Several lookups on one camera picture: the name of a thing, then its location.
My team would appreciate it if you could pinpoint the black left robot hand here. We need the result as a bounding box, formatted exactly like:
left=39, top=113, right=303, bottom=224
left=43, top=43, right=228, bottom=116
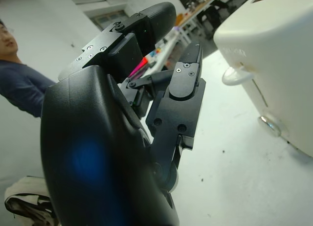
left=40, top=2, right=207, bottom=226

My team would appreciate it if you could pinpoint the white toaster lever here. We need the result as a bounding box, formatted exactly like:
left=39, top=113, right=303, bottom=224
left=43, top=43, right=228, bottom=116
left=222, top=65, right=255, bottom=86

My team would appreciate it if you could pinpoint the silver toaster knob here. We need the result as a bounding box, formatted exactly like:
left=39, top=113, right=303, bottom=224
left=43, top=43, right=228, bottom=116
left=258, top=115, right=282, bottom=137

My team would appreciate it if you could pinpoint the cream white toaster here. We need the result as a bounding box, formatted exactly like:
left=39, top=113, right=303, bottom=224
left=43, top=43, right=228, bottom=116
left=213, top=0, right=313, bottom=159

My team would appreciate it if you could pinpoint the beige and black cloth bag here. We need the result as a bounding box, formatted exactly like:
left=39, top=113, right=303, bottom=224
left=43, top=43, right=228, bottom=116
left=4, top=176, right=60, bottom=226

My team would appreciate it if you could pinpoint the person in blue sweater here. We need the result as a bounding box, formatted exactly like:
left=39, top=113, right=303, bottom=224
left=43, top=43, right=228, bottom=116
left=0, top=18, right=59, bottom=118

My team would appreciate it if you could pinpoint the window with grid panes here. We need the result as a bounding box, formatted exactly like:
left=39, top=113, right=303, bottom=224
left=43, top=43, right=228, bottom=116
left=84, top=8, right=130, bottom=31

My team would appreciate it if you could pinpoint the long white workbench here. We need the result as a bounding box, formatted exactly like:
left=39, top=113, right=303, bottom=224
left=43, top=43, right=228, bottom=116
left=143, top=0, right=229, bottom=76

